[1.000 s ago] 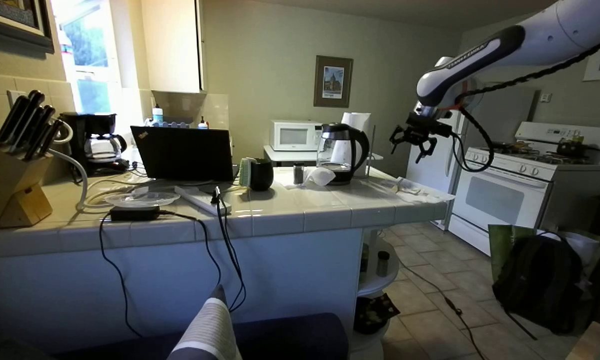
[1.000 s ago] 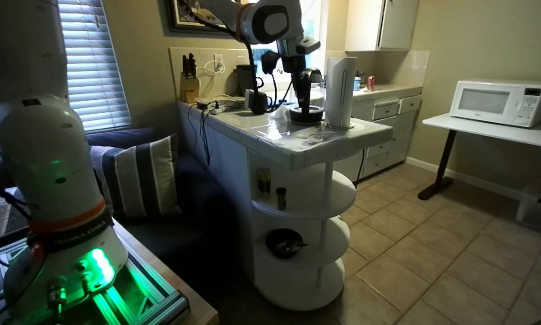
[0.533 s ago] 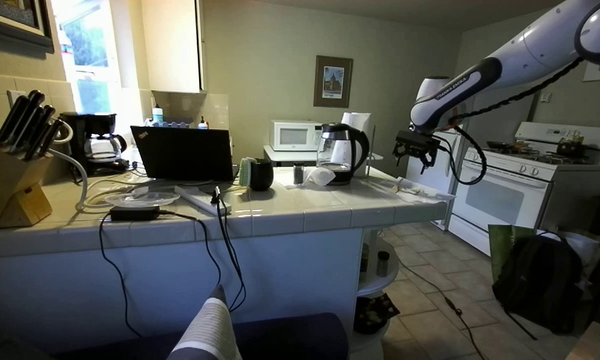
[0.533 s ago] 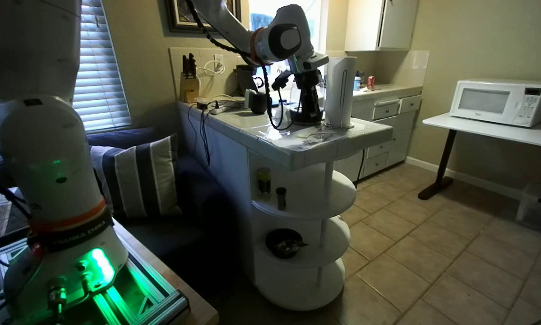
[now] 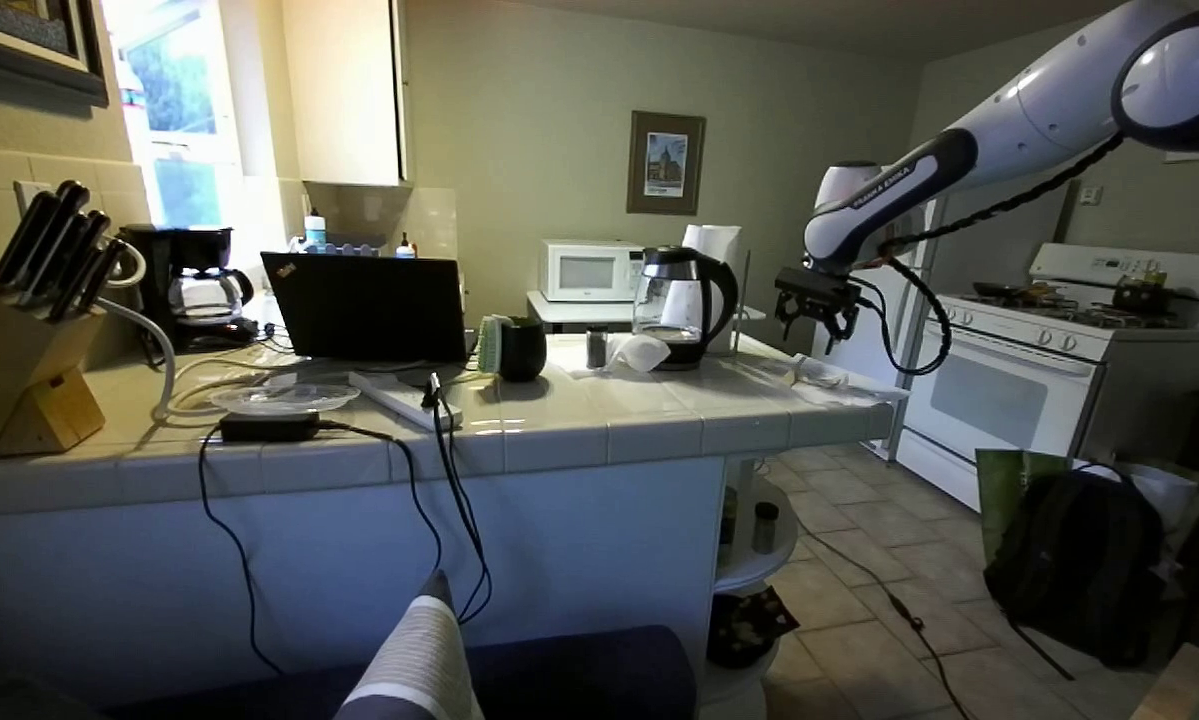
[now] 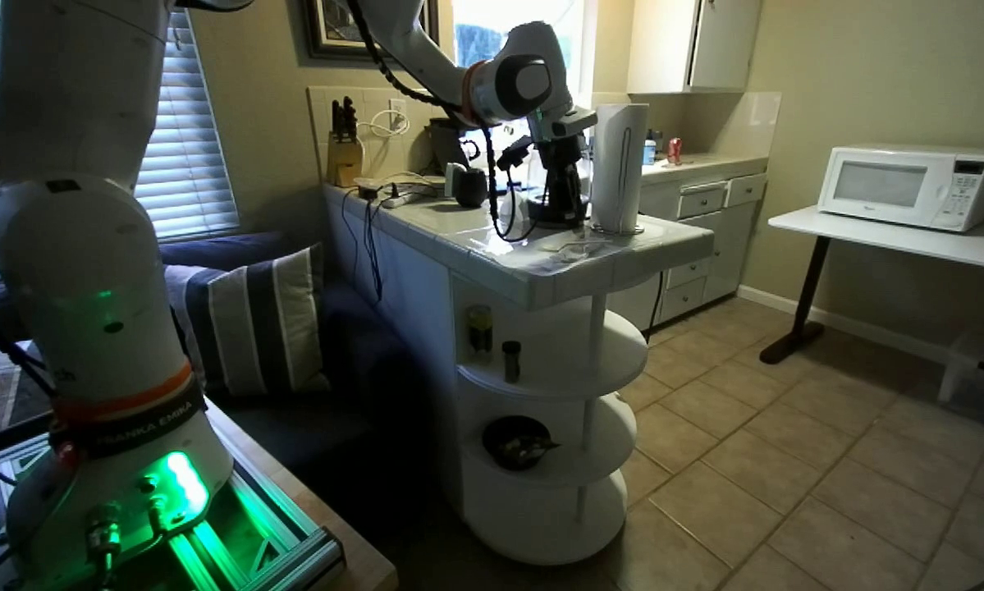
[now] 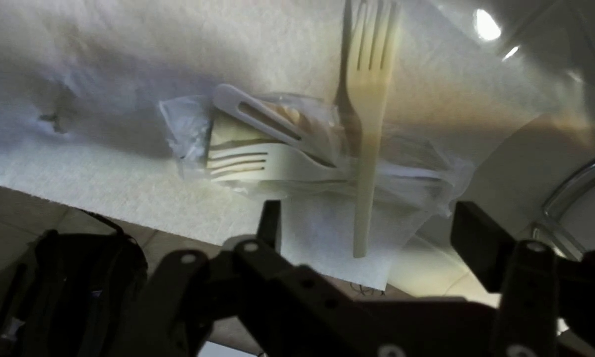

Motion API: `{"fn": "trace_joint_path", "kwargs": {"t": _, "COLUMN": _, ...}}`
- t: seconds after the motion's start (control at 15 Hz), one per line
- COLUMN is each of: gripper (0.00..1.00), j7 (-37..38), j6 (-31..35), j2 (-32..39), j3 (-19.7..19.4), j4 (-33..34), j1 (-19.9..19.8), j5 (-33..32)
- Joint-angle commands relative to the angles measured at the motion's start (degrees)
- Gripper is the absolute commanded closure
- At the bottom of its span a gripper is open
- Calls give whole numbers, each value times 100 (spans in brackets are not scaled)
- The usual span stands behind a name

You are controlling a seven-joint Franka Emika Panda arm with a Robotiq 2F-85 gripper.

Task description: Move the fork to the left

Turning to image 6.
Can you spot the white plastic bin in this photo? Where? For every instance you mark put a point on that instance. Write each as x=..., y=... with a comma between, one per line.
x=980, y=369

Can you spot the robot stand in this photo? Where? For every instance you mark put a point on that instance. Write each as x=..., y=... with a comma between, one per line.
x=311, y=525

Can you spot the black bowl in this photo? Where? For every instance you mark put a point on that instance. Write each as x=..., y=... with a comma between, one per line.
x=514, y=443

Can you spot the white power strip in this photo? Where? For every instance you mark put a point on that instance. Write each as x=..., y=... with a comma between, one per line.
x=393, y=195

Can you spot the white desk with black leg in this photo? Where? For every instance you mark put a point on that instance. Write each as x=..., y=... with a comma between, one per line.
x=885, y=232

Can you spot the small dark spice jar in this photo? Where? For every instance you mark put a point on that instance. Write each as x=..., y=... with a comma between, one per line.
x=511, y=363

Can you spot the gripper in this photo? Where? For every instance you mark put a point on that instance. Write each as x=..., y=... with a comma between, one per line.
x=562, y=164

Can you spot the dark glass jar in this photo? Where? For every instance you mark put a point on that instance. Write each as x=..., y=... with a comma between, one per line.
x=481, y=330

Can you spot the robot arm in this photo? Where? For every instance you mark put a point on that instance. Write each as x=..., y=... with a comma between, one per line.
x=89, y=246

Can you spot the red can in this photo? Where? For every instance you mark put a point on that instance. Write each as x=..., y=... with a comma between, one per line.
x=675, y=151

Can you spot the white base cabinet with drawers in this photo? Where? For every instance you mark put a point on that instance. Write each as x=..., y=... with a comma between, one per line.
x=705, y=238

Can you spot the wall socket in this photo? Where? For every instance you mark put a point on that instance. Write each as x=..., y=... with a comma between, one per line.
x=398, y=113

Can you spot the framed picture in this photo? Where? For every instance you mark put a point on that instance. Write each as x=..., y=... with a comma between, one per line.
x=331, y=29

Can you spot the bright window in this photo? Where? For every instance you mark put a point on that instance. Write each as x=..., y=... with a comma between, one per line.
x=479, y=25

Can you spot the black mug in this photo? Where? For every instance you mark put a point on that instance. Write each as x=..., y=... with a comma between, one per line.
x=469, y=189

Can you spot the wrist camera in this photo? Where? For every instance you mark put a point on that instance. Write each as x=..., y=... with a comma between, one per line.
x=514, y=153

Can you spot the blue sofa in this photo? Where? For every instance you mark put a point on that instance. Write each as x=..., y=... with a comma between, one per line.
x=352, y=353

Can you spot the wooden knife block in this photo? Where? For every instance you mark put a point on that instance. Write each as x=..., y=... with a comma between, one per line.
x=345, y=156

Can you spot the dark coffee maker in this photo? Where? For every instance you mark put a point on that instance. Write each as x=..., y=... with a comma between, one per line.
x=446, y=144

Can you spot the white microwave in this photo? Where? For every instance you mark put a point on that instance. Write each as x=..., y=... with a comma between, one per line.
x=910, y=187

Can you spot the paper towel roll on holder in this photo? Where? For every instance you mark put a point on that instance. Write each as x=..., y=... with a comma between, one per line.
x=619, y=164

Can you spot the white bottle with blue label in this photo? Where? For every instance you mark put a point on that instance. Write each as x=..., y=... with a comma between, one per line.
x=649, y=153

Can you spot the window with white blinds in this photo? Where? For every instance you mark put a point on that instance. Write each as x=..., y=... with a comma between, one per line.
x=184, y=148

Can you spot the white wall cabinet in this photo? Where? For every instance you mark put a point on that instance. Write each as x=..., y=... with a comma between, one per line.
x=688, y=45

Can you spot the fork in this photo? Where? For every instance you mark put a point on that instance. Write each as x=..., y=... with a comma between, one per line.
x=578, y=245

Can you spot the striped pillow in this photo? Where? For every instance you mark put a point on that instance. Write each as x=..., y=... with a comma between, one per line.
x=254, y=320

